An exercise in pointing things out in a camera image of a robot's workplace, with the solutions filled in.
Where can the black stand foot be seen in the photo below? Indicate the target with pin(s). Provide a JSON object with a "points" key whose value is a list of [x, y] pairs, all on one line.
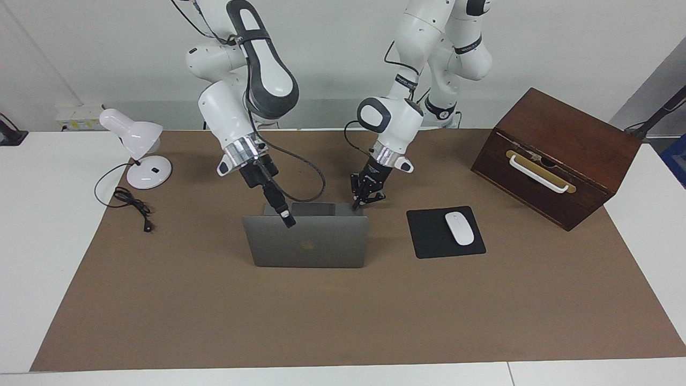
{"points": [[10, 136]]}

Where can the dark brown wooden box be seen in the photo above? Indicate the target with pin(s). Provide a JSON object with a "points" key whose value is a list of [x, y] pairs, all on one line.
{"points": [[568, 128]]}

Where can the black mouse pad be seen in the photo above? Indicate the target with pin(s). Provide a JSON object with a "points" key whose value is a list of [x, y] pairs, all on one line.
{"points": [[429, 236]]}

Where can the blue box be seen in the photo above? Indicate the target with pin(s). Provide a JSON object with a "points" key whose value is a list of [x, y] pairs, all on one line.
{"points": [[676, 161]]}

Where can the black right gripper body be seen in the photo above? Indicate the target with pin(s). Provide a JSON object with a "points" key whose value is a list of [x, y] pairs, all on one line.
{"points": [[257, 174]]}

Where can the white wall power strip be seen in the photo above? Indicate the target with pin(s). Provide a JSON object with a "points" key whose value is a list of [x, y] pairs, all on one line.
{"points": [[80, 115]]}

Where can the grey laptop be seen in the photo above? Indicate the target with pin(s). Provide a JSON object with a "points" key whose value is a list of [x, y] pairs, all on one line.
{"points": [[311, 244]]}

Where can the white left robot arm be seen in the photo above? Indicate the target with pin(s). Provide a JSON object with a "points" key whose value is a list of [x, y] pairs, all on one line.
{"points": [[423, 43]]}

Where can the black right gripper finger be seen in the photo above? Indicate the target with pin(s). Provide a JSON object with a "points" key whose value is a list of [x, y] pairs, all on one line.
{"points": [[277, 203]]}

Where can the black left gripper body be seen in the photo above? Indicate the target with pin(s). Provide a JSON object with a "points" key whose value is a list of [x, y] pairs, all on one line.
{"points": [[375, 172]]}

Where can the black camera stand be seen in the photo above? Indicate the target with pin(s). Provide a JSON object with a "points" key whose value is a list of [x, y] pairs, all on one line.
{"points": [[662, 112]]}

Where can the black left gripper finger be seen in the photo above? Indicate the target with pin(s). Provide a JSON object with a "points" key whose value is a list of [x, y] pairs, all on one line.
{"points": [[356, 190], [374, 195]]}

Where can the white desk lamp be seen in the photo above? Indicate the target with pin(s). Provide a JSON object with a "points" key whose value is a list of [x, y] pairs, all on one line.
{"points": [[136, 134]]}

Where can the brown table mat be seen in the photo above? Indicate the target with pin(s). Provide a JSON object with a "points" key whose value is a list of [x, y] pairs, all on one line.
{"points": [[343, 311]]}

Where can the white computer mouse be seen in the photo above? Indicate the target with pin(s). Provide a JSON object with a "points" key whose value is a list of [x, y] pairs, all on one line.
{"points": [[460, 228]]}

